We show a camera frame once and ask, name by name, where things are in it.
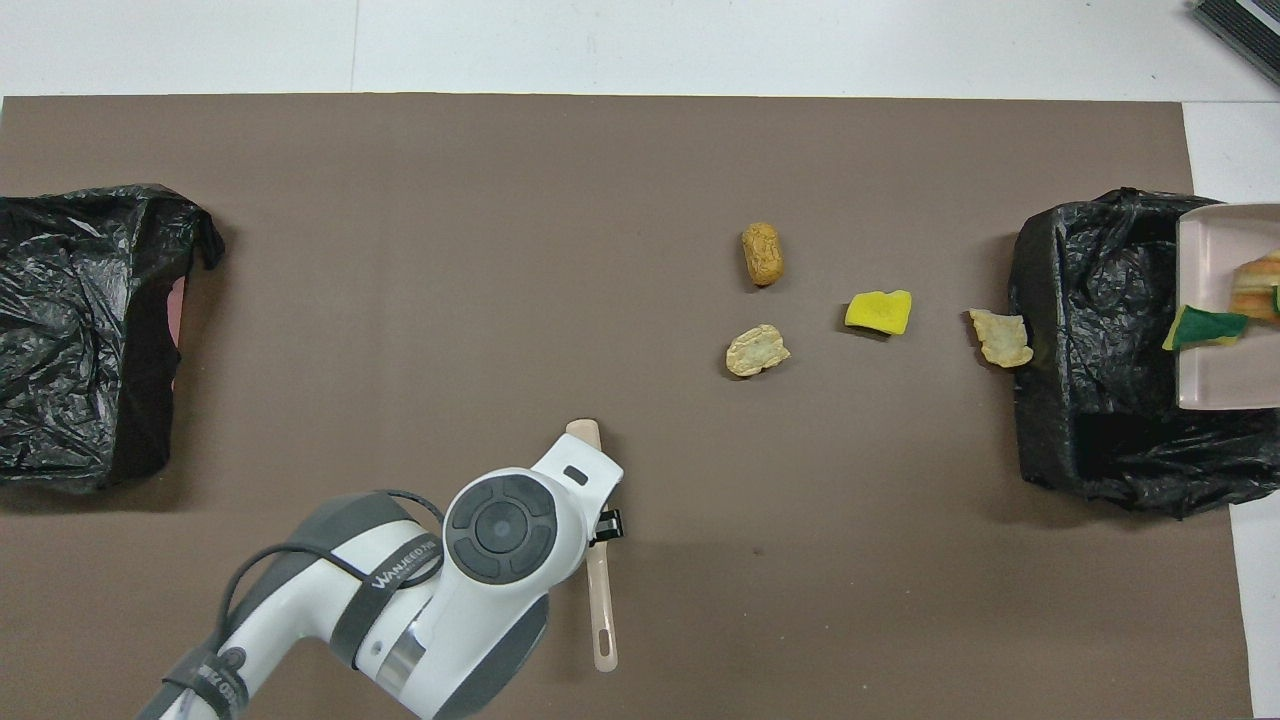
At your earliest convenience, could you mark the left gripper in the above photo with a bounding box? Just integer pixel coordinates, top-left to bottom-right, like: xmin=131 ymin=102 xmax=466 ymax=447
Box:
xmin=530 ymin=433 xmax=625 ymax=546

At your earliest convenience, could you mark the beige hand brush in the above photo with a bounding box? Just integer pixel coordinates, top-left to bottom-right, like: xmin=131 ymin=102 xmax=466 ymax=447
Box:
xmin=565 ymin=418 xmax=621 ymax=673

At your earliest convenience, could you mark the pale beige piece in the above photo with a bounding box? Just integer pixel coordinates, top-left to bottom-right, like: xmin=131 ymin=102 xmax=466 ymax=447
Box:
xmin=725 ymin=323 xmax=791 ymax=378

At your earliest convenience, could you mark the brown oval sponge piece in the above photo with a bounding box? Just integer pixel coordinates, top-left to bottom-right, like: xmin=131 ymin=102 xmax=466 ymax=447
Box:
xmin=740 ymin=222 xmax=785 ymax=288

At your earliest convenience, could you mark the yellow sponge block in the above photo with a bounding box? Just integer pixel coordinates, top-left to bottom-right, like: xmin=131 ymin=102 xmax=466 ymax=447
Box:
xmin=844 ymin=290 xmax=913 ymax=337

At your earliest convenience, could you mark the pale striped sponge chip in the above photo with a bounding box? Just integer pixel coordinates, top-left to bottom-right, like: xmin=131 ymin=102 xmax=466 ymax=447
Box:
xmin=968 ymin=308 xmax=1035 ymax=370

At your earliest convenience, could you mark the green and yellow sponge piece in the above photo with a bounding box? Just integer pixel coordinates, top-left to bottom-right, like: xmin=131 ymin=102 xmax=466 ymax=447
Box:
xmin=1162 ymin=305 xmax=1251 ymax=351

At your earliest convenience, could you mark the beige plastic dustpan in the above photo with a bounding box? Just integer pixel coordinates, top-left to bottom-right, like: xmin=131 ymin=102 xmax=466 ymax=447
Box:
xmin=1175 ymin=203 xmax=1280 ymax=411

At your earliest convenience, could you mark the orange striped sponge piece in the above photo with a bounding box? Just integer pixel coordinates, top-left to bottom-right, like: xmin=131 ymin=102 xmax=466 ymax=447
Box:
xmin=1232 ymin=250 xmax=1280 ymax=323

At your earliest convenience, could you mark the black bag-lined trash bin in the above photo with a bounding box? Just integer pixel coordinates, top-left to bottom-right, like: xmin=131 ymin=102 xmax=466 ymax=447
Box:
xmin=1008 ymin=187 xmax=1280 ymax=519
xmin=0 ymin=183 xmax=227 ymax=493

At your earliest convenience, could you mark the brown table mat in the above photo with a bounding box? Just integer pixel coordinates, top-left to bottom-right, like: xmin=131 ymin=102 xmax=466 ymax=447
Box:
xmin=0 ymin=95 xmax=1256 ymax=720

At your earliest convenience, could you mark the grey ribbed object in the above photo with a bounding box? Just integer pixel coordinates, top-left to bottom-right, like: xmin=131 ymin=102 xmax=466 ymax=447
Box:
xmin=1190 ymin=0 xmax=1280 ymax=86

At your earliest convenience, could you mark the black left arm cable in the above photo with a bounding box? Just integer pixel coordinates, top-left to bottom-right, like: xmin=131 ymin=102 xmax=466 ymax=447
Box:
xmin=215 ymin=488 xmax=446 ymax=701

